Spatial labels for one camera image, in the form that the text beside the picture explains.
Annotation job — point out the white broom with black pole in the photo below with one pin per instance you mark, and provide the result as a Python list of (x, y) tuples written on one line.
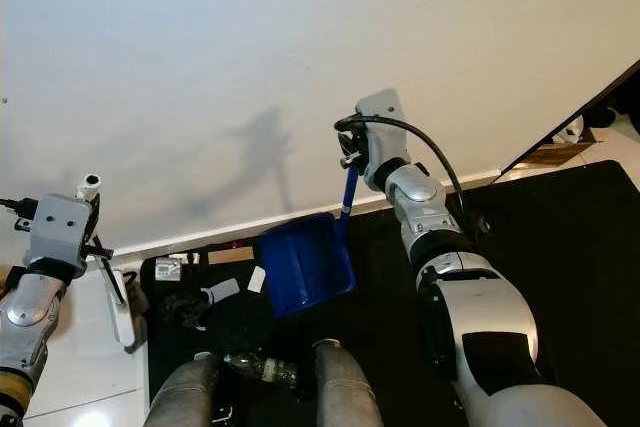
[(118, 307)]

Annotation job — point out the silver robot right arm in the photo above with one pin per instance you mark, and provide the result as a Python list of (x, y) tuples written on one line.
[(480, 327)]

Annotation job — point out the white label card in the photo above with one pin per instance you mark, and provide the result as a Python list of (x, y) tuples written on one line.
[(168, 269)]

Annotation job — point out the black crumpled cloth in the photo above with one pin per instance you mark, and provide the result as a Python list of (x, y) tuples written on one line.
[(187, 311)]

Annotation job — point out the grey plastic scrap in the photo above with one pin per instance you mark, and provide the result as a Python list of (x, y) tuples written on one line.
[(222, 291)]

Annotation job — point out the brown cardboard scrap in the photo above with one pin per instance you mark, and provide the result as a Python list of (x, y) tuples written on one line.
[(230, 255)]

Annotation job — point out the small white block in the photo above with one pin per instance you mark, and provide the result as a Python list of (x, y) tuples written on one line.
[(256, 279)]

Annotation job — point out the clear plastic bottle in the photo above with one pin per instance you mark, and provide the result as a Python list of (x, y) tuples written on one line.
[(265, 369)]

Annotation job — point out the grey robot right leg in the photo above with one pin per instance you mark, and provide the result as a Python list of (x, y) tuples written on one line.
[(345, 387)]

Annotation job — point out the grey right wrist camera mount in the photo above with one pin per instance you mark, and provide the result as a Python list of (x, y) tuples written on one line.
[(385, 122)]

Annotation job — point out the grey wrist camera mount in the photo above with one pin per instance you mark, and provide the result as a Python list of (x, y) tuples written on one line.
[(60, 232), (385, 122)]

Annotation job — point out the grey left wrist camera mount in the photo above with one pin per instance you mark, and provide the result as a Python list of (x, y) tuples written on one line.
[(60, 232)]

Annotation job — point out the black wall end trim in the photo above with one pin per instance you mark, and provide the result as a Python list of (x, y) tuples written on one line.
[(540, 143)]

